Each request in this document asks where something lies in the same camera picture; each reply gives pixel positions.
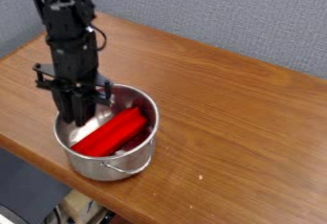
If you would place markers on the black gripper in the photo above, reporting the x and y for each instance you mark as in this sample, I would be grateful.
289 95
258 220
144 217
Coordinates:
72 79

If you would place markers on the red block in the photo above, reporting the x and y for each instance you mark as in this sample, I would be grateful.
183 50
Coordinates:
111 135

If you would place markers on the stainless steel pot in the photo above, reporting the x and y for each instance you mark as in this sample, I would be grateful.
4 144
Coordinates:
132 157

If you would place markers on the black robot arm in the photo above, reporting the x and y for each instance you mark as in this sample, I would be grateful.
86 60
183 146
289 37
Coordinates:
67 19

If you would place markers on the beige box under table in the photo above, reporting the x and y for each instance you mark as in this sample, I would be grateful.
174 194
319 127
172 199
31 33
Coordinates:
79 209

